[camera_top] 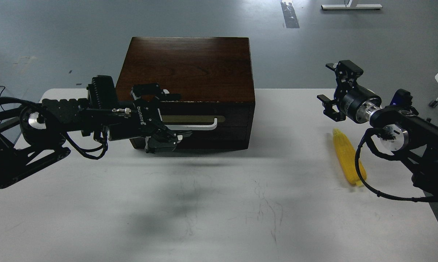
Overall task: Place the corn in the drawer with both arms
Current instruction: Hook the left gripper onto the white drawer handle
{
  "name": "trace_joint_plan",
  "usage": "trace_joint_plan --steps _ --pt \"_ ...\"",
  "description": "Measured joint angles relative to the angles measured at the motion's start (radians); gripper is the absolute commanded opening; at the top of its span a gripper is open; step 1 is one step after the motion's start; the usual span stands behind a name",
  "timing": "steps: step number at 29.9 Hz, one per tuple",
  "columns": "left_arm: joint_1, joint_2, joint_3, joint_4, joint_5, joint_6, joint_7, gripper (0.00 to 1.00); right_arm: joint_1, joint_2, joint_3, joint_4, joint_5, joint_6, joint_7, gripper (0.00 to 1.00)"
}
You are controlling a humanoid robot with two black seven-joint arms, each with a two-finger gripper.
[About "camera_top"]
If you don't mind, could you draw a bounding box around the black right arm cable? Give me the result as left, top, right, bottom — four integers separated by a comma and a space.
355, 127, 438, 202

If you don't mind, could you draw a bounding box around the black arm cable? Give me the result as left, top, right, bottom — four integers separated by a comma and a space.
61, 129, 108, 160
355, 127, 438, 202

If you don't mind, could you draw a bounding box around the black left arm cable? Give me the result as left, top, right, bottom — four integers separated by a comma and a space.
61, 129, 108, 160

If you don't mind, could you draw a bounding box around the white table leg base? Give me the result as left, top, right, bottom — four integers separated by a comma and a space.
321, 0, 383, 11

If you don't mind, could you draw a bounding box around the wooden drawer with white handle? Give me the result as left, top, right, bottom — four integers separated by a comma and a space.
158, 102, 255, 131

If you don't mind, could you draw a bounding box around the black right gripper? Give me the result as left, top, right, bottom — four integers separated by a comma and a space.
317, 60, 382, 124

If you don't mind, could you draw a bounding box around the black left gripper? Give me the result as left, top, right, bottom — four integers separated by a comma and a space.
108, 83, 192, 153

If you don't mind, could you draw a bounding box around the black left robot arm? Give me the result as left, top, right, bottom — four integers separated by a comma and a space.
0, 76, 192, 189

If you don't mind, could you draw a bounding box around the yellow corn cob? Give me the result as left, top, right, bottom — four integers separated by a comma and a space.
332, 128, 364, 186

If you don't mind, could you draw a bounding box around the dark wooden cabinet box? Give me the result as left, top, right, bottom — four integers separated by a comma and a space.
115, 37, 255, 150

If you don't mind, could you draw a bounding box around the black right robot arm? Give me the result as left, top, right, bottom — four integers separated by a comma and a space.
317, 60, 438, 203

